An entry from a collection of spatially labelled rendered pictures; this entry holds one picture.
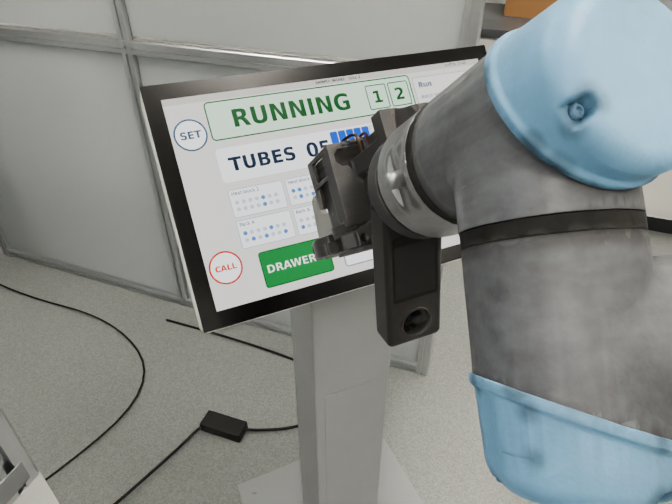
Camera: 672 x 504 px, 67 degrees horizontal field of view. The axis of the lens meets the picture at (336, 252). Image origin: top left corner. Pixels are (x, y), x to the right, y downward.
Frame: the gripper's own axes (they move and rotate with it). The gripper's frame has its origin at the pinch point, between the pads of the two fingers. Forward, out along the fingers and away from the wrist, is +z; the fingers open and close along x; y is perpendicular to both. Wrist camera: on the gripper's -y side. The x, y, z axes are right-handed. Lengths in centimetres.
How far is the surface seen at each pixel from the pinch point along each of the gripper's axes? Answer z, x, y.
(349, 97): 15.2, -13.4, 20.9
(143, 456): 123, 33, -40
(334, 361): 39.9, -8.5, -17.3
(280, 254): 15.2, 1.9, 2.1
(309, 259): 15.2, -1.7, 0.5
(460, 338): 124, -84, -39
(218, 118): 15.2, 5.0, 20.7
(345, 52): 66, -41, 51
